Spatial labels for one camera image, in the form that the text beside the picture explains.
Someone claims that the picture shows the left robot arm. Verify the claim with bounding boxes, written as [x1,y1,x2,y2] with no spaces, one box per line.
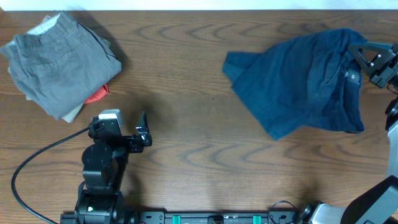
[75,109,152,224]

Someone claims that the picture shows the navy blue shorts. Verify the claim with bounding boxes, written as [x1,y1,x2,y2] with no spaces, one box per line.
[223,29,367,140]

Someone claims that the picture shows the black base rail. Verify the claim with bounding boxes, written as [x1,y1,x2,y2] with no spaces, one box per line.
[116,211,297,224]

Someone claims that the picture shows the left black cable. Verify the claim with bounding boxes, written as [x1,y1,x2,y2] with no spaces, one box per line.
[11,126,93,224]

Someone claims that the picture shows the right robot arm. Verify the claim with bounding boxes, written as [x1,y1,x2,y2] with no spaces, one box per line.
[294,42,397,224]

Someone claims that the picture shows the grey folded trousers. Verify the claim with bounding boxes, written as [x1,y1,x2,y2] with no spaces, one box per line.
[1,11,122,120]

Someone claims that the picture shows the red folded garment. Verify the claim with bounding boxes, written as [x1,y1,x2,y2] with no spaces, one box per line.
[84,84,109,105]

